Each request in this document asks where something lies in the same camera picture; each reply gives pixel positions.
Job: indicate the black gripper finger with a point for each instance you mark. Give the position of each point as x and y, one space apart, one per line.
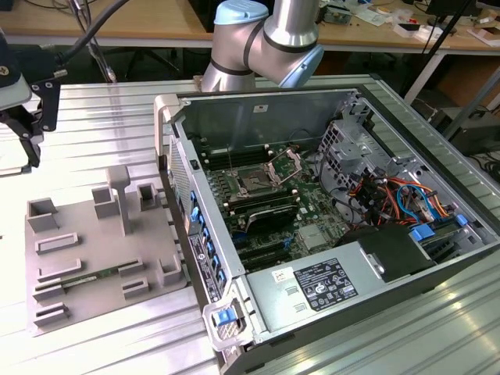
33 152

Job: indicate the blue plastic clip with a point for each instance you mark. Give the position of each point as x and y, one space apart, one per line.
461 220

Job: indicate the grey parts rack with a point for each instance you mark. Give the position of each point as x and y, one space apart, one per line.
105 250

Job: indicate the cardboard piece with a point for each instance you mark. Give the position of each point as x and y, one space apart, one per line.
484 36

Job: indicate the silver power supply unit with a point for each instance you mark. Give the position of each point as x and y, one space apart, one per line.
269 308

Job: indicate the blue expansion slot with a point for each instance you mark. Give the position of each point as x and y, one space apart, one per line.
239 236

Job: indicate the blue disk carrier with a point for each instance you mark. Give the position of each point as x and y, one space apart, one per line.
423 233

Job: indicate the black RAM slot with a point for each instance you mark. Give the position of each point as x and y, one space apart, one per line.
250 159
250 152
250 156
258 200
258 204
250 148
258 208
258 196

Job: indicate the black plastic cover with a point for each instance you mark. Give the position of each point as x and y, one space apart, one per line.
390 250

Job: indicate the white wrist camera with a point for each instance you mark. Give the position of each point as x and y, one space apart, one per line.
15 97

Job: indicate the open PC case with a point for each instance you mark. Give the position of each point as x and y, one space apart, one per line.
273 121

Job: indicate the CPU socket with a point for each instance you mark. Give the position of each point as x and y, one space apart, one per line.
254 180

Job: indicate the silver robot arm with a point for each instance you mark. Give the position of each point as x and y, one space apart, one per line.
234 51

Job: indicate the black expansion slot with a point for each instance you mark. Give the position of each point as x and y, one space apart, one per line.
261 250
267 262

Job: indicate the green RAM stick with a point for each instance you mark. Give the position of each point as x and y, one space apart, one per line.
90 278

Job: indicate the wooden desk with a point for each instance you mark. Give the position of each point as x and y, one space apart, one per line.
351 35

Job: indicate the silver chipset heatsink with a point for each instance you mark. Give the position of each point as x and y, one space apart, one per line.
314 238

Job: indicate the white tray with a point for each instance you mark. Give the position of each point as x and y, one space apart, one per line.
410 31

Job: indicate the grey metal device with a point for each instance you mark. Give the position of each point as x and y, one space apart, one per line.
339 15

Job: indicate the silver drive cage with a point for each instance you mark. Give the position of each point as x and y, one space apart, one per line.
343 156

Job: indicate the thin locking lever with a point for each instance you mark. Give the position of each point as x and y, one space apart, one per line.
231 158

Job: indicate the blue case latch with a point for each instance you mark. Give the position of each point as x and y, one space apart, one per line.
226 316

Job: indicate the black graphics card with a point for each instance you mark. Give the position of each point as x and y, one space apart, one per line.
273 222

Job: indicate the green motherboard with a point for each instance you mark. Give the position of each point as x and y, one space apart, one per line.
312 211

